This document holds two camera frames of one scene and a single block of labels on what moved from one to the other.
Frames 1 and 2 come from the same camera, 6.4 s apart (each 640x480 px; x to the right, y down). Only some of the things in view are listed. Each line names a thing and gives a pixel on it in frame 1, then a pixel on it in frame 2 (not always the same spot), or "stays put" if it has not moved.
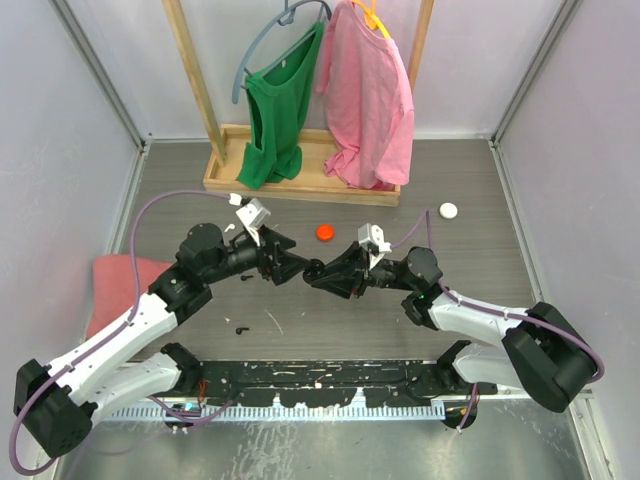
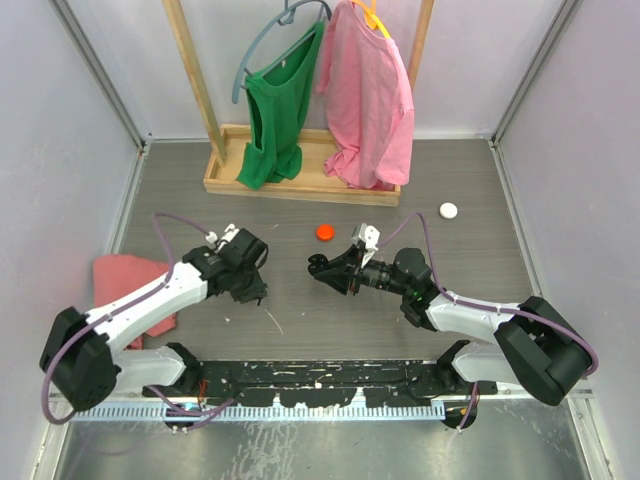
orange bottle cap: (325, 232) stays put
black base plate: (324, 383) stays put
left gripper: (277, 268) → (253, 292)
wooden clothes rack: (230, 144) stays put
